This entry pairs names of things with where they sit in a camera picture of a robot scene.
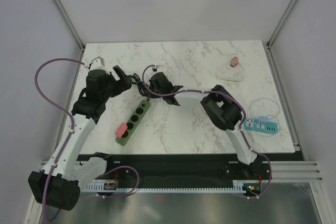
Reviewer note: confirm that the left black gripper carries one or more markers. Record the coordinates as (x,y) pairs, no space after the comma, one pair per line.
(121,85)

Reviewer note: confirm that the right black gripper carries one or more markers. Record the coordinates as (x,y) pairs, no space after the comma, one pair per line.
(154,96)

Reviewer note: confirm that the pink plug adapter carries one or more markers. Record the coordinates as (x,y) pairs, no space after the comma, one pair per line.
(121,130)

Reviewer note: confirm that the green power strip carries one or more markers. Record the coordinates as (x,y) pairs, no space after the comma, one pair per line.
(134,121)

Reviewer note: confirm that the beige pink charger plug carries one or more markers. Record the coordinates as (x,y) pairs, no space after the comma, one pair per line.
(234,61)

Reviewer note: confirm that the teal power strip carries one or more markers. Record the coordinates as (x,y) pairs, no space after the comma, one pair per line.
(260,126)

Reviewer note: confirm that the light blue plug with cable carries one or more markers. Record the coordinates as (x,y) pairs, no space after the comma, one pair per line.
(265,109)

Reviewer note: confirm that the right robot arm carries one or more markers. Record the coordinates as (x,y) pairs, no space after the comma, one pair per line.
(223,111)

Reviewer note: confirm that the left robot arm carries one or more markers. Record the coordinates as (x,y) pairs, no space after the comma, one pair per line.
(59,182)

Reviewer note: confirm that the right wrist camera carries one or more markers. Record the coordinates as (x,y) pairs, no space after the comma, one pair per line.
(155,68)

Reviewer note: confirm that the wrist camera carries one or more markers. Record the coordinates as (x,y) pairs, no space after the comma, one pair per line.
(155,68)
(97,64)

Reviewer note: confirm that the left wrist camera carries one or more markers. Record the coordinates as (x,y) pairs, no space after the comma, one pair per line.
(97,64)

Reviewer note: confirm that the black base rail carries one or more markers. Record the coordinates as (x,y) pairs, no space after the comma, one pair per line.
(185,171)

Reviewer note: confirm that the white cable tray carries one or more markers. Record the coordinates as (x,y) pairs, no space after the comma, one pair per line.
(106,187)

